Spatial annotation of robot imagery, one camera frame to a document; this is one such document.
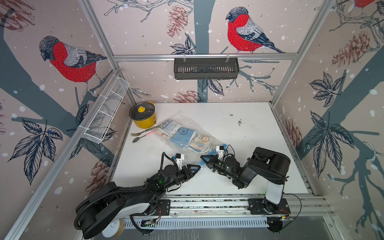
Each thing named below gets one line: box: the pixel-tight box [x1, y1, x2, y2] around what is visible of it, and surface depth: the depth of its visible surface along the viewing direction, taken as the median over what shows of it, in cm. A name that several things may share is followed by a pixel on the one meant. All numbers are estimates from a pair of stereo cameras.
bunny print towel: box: [187, 131, 214, 154], surface depth 95 cm
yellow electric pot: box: [129, 101, 157, 129], surface depth 106 cm
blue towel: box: [170, 127, 196, 149], surface depth 100 cm
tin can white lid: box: [101, 218, 125, 239], surface depth 66 cm
